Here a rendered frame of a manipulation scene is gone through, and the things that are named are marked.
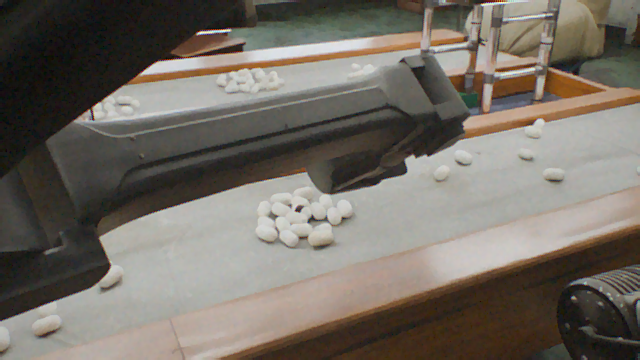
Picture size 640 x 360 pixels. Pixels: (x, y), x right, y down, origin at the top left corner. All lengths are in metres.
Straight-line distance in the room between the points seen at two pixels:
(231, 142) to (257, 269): 0.46
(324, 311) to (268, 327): 0.07
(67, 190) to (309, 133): 0.17
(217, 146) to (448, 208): 0.66
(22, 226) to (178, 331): 0.40
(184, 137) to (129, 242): 0.57
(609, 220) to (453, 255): 0.27
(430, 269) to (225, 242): 0.30
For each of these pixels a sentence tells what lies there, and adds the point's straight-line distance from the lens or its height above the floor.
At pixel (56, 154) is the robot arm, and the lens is 0.32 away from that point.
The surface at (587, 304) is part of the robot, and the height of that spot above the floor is 0.76.
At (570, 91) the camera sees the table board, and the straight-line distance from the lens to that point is 1.77.
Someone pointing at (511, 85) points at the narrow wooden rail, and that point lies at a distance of 1.75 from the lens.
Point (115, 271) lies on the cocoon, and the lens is 0.82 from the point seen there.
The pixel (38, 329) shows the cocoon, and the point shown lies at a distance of 0.76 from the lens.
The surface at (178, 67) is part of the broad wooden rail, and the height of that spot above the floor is 0.76.
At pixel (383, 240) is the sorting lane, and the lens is 0.87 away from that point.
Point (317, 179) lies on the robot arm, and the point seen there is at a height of 0.95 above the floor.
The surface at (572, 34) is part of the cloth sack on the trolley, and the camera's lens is 3.84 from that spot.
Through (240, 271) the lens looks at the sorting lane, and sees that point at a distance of 0.81.
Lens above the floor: 1.21
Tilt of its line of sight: 27 degrees down
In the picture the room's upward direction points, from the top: straight up
